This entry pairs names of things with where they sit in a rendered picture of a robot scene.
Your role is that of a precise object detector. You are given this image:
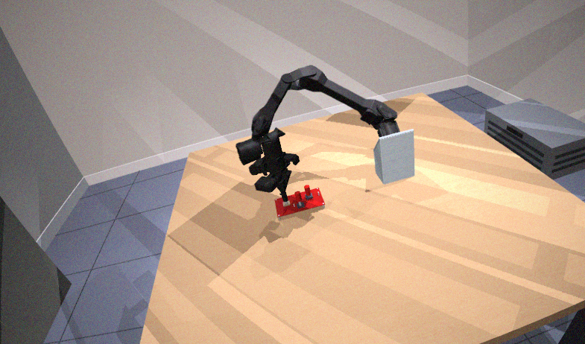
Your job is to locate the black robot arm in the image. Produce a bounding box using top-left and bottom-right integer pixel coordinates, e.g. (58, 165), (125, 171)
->
(236, 66), (400, 176)

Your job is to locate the red circuit board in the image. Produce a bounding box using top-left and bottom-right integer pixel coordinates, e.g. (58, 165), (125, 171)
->
(275, 185), (325, 220)

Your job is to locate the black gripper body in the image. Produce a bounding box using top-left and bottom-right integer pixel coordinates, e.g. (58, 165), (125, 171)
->
(254, 152), (300, 193)

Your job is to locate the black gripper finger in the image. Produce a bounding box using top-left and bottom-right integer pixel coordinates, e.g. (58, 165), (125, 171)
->
(277, 178), (285, 194)
(282, 170), (292, 191)

